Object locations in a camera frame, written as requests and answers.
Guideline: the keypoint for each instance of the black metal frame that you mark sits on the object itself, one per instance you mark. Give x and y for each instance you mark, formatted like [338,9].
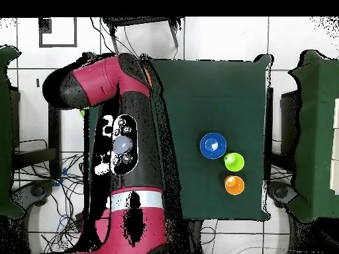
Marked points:
[54,132]
[269,132]

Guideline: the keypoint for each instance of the dark green tablecloth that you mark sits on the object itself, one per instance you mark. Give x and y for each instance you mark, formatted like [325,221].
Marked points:
[212,92]

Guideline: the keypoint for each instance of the green cloth side table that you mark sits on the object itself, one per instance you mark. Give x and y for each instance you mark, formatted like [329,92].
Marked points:
[5,132]
[312,132]

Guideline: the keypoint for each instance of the orange cup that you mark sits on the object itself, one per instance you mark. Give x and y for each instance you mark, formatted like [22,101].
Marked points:
[234,186]

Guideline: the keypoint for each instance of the blue bowl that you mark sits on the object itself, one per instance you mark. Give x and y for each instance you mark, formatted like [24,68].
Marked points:
[212,145]

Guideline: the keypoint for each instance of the light green cup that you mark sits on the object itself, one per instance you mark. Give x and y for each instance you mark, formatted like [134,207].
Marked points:
[235,164]

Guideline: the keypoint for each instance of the black chair with legs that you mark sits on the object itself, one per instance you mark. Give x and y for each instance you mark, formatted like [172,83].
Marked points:
[132,20]

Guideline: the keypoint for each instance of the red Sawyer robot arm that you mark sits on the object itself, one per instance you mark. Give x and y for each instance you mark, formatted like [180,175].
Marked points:
[137,100]

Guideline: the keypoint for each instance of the green bowl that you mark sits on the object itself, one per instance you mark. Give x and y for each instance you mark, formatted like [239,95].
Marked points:
[82,113]

